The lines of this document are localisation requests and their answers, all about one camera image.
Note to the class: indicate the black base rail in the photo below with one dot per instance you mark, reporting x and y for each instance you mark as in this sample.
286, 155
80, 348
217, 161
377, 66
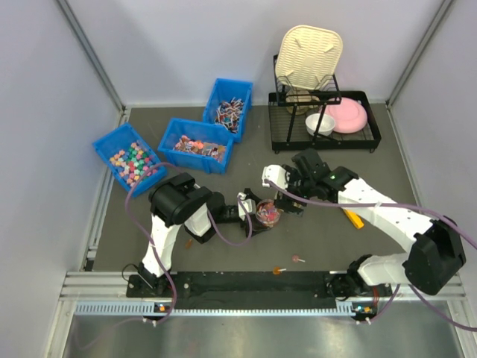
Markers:
259, 290

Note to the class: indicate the yellow plastic scoop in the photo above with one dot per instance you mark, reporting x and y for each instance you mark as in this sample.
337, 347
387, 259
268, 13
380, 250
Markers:
354, 219

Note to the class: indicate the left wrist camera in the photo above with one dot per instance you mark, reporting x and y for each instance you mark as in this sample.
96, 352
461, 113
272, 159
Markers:
245, 207

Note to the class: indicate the spilled orange lollipop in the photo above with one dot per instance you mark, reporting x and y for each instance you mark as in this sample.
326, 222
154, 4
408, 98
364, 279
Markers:
277, 270

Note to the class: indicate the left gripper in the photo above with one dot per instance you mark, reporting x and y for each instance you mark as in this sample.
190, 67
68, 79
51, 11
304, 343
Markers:
235, 217

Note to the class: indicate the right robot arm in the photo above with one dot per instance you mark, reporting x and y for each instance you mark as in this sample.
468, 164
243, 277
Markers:
432, 246

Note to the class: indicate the spilled pink lollipop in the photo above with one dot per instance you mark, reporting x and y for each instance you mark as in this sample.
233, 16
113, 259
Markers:
297, 259

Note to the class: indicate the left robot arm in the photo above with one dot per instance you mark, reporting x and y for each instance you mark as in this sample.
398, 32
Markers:
180, 202

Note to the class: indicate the clear round container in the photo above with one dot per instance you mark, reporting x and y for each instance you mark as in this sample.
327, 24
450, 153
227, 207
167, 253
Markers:
267, 213

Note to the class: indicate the black wire dish rack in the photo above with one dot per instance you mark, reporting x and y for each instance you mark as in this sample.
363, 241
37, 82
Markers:
288, 131

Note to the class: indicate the beige square ribbed plate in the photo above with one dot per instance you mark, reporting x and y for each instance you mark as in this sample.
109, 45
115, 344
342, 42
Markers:
308, 57

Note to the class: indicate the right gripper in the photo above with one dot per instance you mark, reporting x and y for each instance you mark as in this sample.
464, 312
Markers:
292, 195

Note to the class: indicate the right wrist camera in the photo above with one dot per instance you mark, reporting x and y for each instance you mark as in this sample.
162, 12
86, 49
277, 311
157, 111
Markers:
275, 174

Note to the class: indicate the white small bowl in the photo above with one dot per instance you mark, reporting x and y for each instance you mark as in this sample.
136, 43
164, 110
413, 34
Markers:
323, 122

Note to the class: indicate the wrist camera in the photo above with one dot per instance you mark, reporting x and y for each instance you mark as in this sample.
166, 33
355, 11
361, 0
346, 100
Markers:
275, 174
245, 207

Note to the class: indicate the blue candy bin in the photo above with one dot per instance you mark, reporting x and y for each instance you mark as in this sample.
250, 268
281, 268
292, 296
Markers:
126, 154
228, 105
197, 145

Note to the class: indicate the pink round plate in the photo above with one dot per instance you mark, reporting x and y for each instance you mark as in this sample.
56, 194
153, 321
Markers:
350, 116

